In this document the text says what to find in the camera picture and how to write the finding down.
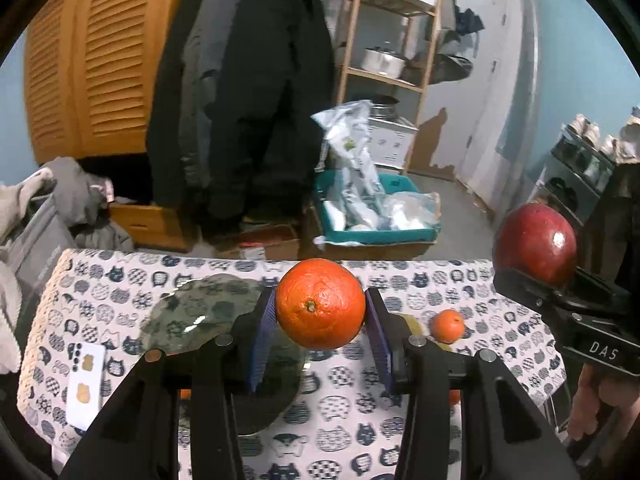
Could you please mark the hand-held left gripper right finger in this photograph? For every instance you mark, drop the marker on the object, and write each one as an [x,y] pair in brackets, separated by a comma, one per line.
[377,340]

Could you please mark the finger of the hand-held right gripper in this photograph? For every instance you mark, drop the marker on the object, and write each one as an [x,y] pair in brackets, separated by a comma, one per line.
[525,287]
[597,279]

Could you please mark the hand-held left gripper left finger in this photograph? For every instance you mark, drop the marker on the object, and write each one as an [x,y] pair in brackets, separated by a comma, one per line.
[262,340]

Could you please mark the red apple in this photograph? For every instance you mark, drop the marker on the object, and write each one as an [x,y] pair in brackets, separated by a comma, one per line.
[535,245]

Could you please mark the large orange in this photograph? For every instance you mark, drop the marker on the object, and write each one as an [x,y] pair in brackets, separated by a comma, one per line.
[320,305]

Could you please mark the green glass bowl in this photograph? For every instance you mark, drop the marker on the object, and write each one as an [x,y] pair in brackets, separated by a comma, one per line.
[200,310]

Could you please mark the small orange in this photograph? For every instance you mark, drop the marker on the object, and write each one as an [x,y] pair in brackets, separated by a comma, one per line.
[447,326]

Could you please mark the medium orange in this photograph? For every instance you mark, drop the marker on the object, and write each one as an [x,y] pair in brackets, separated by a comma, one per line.
[454,397]

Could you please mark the person's right hand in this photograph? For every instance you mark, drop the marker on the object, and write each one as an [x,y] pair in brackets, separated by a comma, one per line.
[585,400]

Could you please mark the cat-print tablecloth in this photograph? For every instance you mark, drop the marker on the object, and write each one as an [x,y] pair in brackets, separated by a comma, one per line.
[350,410]

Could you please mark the red-printed cardboard box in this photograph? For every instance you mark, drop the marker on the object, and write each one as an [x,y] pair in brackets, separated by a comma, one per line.
[270,245]

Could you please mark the shoe rack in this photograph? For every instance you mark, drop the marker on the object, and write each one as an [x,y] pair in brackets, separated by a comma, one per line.
[580,160]

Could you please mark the clear plastic bag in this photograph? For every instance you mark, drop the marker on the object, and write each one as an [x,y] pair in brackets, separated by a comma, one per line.
[412,210]

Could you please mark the wooden drawer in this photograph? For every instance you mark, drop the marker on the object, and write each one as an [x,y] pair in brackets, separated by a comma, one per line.
[150,225]

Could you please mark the printed plastic bag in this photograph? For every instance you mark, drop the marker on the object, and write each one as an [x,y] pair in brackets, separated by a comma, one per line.
[350,160]

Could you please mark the white sticker card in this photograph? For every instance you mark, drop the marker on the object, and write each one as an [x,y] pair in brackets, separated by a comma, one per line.
[92,410]

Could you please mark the white patterned drawer box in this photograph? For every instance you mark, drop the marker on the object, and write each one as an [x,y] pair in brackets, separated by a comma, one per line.
[392,142]

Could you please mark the grey metal pipe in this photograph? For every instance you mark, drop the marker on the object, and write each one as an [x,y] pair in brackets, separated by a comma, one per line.
[525,85]

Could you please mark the grey door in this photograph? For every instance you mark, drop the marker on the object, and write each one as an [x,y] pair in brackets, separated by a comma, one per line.
[480,85]

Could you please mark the metal basin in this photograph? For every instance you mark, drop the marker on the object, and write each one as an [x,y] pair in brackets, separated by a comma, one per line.
[384,107]

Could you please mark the dark grey garment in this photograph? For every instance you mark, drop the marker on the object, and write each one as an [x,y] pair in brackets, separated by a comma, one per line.
[75,195]

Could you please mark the dark hanging bags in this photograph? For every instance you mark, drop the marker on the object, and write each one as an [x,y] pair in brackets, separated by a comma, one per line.
[450,62]

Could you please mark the grey jacket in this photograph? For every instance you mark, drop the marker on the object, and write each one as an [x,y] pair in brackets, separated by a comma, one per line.
[197,110]

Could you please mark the grey fabric bin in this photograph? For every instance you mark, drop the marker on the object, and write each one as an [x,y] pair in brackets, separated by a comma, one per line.
[40,245]

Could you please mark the black hooded coat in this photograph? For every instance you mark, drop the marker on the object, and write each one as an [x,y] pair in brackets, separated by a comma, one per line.
[270,85]

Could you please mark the steel pot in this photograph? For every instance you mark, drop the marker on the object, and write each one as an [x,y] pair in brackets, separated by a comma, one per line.
[382,62]

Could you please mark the dark blue umbrella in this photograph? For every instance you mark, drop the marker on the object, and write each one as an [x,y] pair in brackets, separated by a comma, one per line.
[469,22]

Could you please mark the wooden shelf rack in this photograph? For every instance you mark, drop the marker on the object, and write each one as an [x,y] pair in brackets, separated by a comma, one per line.
[350,35]

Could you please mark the louvered wooden wardrobe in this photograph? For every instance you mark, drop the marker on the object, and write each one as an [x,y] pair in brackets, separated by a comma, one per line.
[115,60]

